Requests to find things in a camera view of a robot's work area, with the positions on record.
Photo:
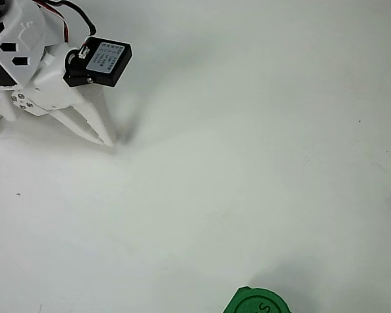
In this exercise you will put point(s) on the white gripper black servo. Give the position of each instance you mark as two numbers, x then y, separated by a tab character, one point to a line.
72	104

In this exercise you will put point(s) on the black camera box grey label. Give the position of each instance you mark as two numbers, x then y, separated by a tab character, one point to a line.
101	65

